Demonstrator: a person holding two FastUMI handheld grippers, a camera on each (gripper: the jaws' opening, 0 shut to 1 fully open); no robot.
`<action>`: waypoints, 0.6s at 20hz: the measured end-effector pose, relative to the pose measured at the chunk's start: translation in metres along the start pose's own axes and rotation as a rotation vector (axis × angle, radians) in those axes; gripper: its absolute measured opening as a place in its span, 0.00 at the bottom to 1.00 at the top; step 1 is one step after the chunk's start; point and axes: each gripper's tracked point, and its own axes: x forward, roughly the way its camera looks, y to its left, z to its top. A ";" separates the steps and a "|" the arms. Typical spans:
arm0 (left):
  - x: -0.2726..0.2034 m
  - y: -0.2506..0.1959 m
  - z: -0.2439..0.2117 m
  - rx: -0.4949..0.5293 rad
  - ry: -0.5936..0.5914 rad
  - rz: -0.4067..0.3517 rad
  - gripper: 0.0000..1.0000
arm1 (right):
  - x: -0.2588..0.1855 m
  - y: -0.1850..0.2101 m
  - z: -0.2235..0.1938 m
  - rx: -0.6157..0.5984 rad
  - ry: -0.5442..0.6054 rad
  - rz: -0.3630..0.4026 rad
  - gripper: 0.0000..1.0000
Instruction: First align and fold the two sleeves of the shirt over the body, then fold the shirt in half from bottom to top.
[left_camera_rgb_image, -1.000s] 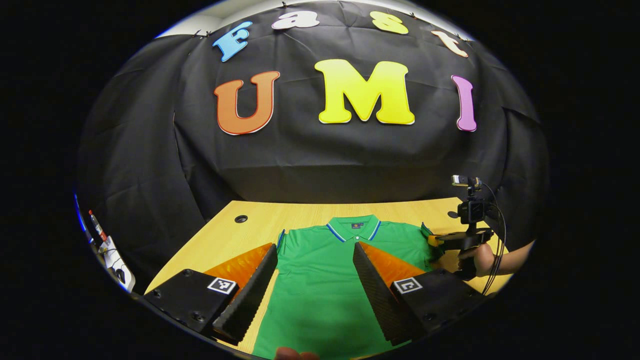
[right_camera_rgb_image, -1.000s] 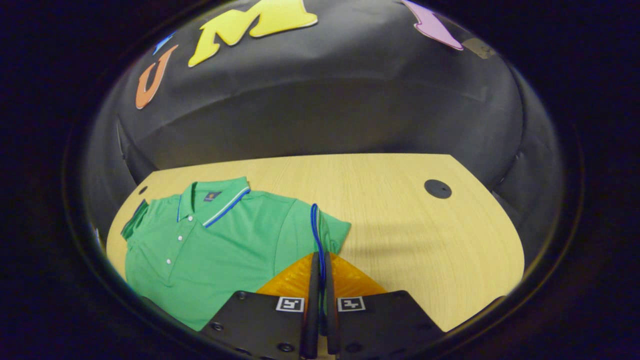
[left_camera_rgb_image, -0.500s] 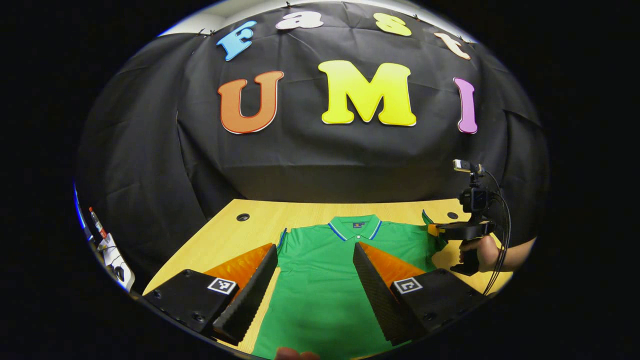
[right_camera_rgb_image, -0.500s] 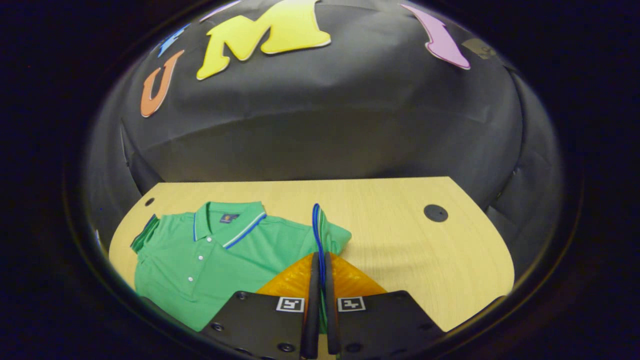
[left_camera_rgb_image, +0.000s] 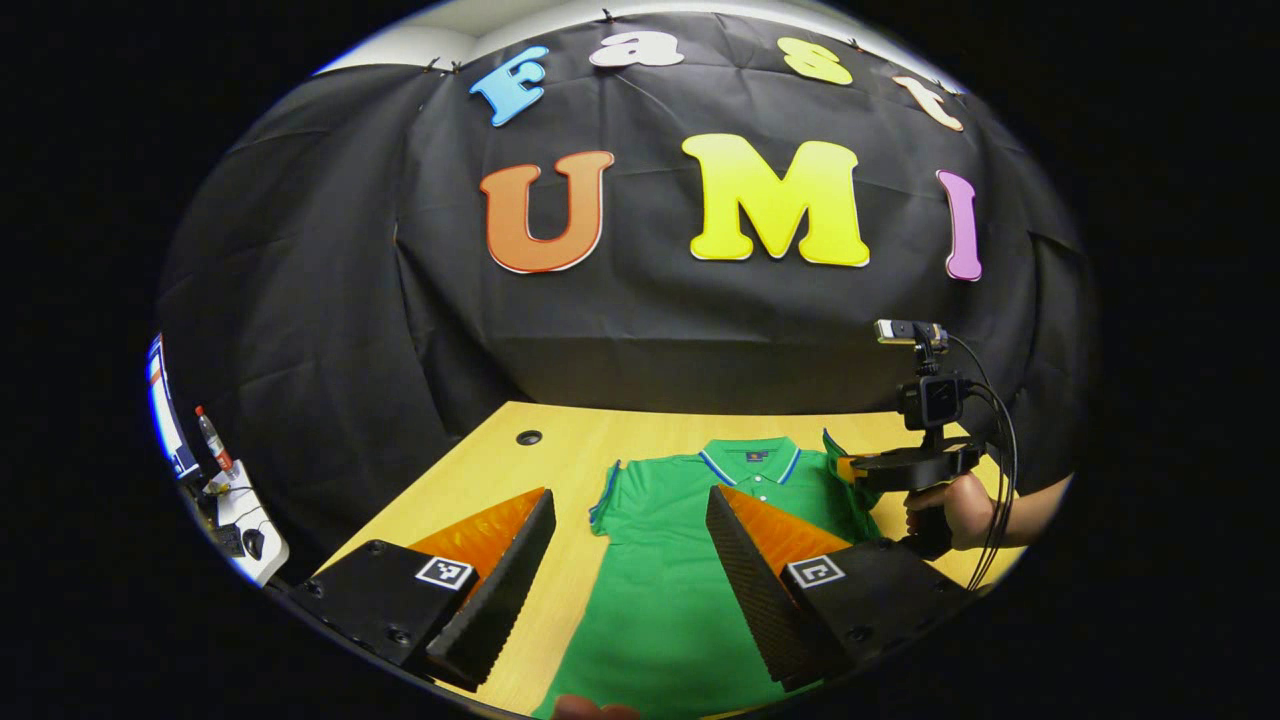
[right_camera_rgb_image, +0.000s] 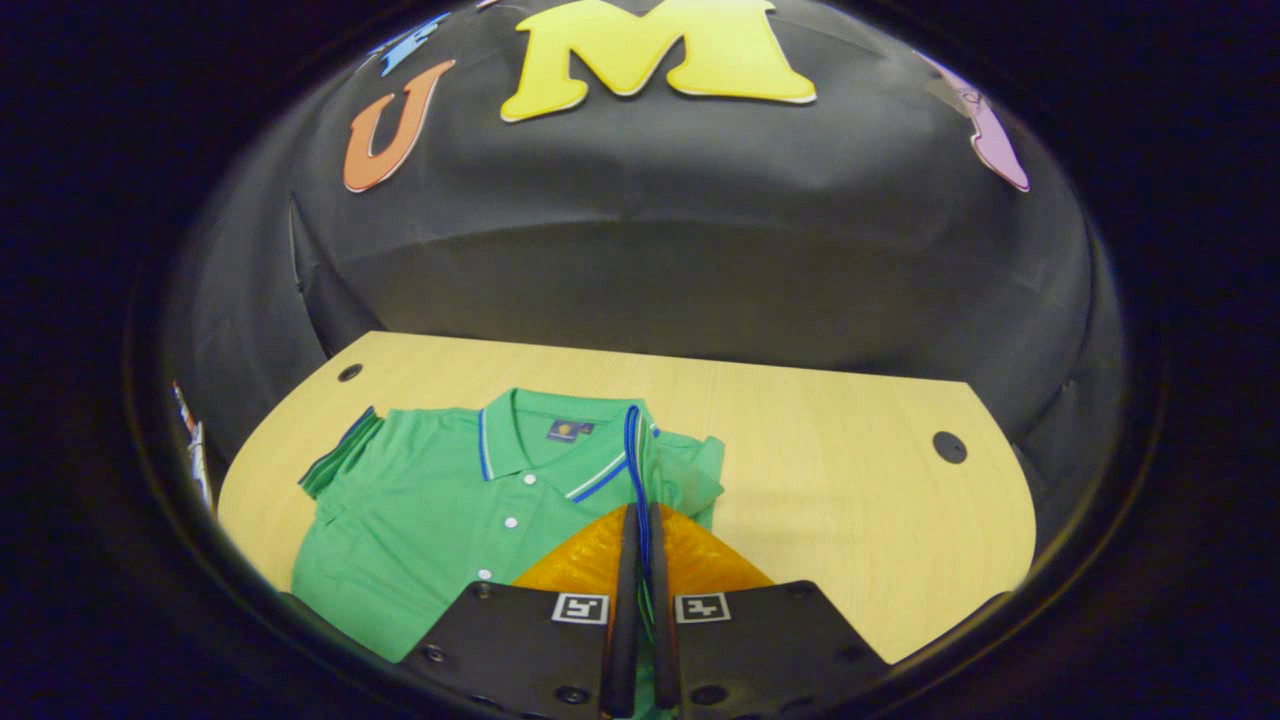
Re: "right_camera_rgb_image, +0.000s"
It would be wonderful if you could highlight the black backdrop cloth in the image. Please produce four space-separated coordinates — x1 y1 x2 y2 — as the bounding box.
160 0 1131 561

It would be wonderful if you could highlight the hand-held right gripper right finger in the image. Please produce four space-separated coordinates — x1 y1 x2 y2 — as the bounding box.
648 503 891 720

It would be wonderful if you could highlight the white printed board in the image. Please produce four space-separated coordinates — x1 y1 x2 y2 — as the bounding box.
170 378 216 513

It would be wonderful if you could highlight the green T-shirt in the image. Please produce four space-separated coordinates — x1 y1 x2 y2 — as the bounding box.
290 387 728 719

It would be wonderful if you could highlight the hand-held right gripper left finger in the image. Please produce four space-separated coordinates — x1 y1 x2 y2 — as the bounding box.
398 503 641 720

